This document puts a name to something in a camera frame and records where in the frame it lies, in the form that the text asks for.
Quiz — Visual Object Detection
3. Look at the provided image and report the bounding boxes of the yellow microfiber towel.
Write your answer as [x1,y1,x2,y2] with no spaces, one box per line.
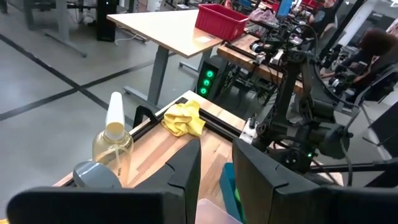
[160,100,207,138]

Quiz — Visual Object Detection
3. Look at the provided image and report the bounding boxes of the blue plastic basket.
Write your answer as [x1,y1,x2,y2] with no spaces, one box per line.
[219,162,248,224]

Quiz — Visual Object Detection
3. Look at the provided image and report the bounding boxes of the green microfiber towel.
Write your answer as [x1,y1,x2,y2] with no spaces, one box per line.
[233,185,243,205]

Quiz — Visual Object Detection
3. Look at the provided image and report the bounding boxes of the white top table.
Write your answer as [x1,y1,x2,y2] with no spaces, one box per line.
[106,9,224,60]

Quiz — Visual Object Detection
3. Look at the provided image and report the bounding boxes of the pink cloth pile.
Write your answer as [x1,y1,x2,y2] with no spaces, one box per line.
[248,7,278,26]

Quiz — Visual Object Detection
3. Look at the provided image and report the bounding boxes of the red plastic bin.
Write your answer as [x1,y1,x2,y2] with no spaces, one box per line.
[195,3,251,42]

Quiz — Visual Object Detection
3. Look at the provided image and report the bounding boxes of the black computer tower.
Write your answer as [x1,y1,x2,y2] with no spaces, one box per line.
[95,0,119,43]

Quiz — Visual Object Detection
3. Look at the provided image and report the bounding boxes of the person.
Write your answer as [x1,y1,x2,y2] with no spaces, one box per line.
[320,27,398,104]
[307,0,338,37]

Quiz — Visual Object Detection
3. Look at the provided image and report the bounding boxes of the grey table leg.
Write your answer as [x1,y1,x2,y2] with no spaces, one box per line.
[122,45,170,108]

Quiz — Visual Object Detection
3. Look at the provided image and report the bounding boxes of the clear plastic basket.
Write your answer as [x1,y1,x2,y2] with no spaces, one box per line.
[195,198,244,224]

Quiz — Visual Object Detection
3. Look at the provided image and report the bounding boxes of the computer tower green lights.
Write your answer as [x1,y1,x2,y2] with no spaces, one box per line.
[195,55,233,102]

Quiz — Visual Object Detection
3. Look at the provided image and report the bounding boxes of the wooden top table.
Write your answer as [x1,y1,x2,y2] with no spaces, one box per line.
[216,33,306,96]

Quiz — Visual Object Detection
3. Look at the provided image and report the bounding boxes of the grey desk frame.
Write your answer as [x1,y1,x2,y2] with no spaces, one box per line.
[0,0,88,58]

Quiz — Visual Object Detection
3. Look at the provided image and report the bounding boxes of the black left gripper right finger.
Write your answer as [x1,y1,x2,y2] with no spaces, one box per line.
[232,138,398,224]

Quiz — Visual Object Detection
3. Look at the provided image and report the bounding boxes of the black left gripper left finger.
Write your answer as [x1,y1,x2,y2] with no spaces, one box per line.
[6,138,203,224]

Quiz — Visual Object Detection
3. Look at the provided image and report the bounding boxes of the blue monitor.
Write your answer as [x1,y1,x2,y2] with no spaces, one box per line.
[275,0,294,19]

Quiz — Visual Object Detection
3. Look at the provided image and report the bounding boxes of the grey cap spray bottle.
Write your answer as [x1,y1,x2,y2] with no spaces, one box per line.
[72,160,123,189]

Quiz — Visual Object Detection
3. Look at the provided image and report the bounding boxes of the white trigger spray bottle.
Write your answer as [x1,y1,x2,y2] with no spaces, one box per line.
[91,91,135,188]

